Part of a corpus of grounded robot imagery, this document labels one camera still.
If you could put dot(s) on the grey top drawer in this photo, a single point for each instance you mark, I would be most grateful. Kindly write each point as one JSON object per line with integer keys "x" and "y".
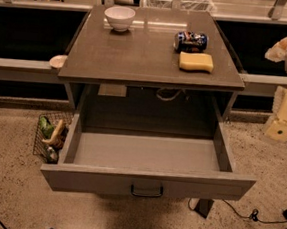
{"x": 106, "y": 163}

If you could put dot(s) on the grey drawer cabinet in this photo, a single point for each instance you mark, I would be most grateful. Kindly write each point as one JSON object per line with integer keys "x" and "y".
{"x": 133, "y": 82}

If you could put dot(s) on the yellow sponge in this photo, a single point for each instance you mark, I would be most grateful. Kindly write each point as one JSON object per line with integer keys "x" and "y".
{"x": 195, "y": 62}

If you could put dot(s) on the blue soda can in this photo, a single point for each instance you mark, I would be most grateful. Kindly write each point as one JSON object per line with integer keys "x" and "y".
{"x": 188, "y": 41}

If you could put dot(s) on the white ceramic bowl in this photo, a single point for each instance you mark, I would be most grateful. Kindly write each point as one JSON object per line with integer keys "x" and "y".
{"x": 120, "y": 17}

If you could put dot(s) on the tan item in basket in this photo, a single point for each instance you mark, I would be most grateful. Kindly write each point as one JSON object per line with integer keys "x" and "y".
{"x": 56, "y": 141}

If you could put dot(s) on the small white dish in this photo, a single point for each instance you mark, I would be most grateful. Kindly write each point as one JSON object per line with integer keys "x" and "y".
{"x": 58, "y": 61}

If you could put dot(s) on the green item in basket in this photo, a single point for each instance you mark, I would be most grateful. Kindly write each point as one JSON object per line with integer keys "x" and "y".
{"x": 46, "y": 127}

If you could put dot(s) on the grey metal railing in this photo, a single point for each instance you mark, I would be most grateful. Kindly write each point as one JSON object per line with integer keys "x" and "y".
{"x": 36, "y": 70}

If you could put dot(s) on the black drawer handle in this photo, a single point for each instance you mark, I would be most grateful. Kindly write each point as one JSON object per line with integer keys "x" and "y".
{"x": 147, "y": 192}

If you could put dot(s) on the white wire basket background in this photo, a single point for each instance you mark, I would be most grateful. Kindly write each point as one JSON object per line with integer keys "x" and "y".
{"x": 196, "y": 5}

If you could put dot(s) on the black wire basket left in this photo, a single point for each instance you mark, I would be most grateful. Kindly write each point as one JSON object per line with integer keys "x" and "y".
{"x": 44, "y": 151}

